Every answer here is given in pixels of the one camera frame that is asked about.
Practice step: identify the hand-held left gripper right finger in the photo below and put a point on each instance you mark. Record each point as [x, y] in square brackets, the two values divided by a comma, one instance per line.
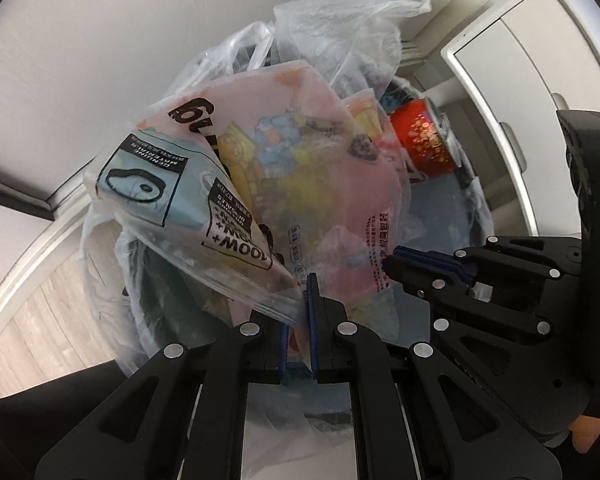
[313, 330]

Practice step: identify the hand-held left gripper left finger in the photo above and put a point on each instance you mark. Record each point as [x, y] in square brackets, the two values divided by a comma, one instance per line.
[283, 355]

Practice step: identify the person's right hand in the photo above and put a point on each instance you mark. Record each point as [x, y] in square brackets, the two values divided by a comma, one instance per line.
[590, 432]

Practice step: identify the light blue snack packet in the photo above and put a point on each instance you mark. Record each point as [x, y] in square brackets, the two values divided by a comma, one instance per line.
[180, 200]

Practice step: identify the pink snack packet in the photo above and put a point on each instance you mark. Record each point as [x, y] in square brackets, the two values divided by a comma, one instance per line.
[330, 195]

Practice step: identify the red drink can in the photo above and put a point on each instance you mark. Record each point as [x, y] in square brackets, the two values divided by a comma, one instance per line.
[420, 135]

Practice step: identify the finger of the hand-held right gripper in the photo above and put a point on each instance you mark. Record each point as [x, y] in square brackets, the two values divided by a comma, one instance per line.
[420, 275]
[520, 255]

